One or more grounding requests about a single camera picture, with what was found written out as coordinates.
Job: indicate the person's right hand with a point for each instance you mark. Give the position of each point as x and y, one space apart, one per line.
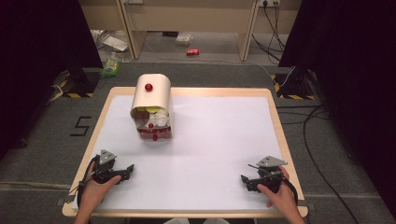
280 196

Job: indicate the clear plastic box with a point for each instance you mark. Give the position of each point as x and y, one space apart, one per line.
183 39

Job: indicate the green packet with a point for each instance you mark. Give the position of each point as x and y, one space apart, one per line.
110 68

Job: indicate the white plastic bag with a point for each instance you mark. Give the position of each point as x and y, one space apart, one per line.
109 42

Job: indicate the person's left hand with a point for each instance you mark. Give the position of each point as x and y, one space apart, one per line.
96 192

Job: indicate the brown round item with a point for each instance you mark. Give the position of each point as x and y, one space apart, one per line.
141 116

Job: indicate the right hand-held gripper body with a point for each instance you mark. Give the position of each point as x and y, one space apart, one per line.
269 174

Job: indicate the red drink can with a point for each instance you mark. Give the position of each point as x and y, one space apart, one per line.
192 51

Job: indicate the stand base with hazard tape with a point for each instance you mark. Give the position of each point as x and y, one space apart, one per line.
77 83
294 85

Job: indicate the white table mat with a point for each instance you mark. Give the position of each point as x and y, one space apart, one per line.
199 161

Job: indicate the yellow-green round fruit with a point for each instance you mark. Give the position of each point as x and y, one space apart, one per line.
152 109

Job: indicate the black curtain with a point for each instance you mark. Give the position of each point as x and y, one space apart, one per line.
351 77
40 62

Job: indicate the beige wooden desk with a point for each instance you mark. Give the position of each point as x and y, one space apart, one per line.
186 15

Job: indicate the white wall socket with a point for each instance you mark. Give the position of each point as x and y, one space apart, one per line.
269 2

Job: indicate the white roll-top container red knob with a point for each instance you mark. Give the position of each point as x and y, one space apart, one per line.
152 95

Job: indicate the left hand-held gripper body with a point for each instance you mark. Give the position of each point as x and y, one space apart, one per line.
105 168

